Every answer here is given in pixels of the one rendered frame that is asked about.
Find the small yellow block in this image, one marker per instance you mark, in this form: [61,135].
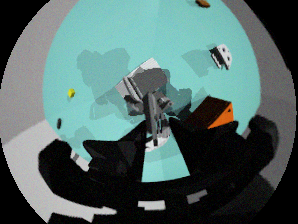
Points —
[71,93]

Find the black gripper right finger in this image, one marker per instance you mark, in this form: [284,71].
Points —
[195,142]

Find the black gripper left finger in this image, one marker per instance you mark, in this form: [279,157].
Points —
[130,149]

